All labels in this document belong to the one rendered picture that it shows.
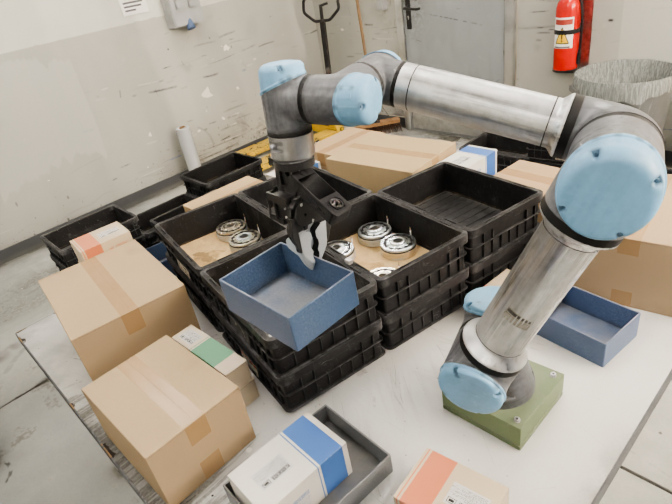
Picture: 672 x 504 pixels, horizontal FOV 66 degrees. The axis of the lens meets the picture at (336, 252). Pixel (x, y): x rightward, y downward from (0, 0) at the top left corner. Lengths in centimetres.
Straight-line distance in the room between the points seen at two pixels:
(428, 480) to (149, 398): 59
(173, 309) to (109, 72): 322
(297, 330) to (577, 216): 44
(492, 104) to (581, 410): 70
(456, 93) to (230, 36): 424
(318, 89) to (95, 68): 373
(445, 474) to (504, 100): 65
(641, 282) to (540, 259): 73
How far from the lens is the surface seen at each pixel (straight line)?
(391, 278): 124
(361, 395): 128
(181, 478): 118
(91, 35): 447
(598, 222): 71
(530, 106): 85
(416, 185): 174
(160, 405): 118
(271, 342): 112
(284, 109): 84
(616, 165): 69
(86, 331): 143
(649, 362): 140
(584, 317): 148
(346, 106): 78
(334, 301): 88
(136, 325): 146
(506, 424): 114
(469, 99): 86
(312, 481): 106
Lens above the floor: 162
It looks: 31 degrees down
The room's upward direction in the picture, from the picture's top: 10 degrees counter-clockwise
